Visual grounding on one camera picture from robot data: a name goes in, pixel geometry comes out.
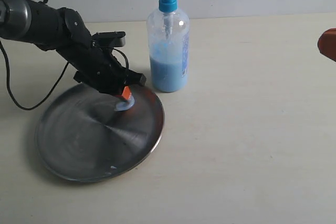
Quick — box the round stainless steel plate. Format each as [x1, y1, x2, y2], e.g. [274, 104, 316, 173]
[35, 84, 165, 183]

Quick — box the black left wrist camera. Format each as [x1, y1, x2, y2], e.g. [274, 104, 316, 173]
[92, 31, 126, 48]

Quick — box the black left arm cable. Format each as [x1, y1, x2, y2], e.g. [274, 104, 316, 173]
[0, 0, 131, 111]

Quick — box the blue pump soap bottle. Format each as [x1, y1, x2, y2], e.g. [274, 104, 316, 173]
[146, 0, 190, 92]

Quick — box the blue soap blob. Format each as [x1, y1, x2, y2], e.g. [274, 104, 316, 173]
[114, 95, 135, 112]

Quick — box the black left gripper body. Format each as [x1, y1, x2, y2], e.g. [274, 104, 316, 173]
[57, 38, 146, 95]

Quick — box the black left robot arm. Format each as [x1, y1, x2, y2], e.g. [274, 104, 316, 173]
[1, 0, 146, 96]

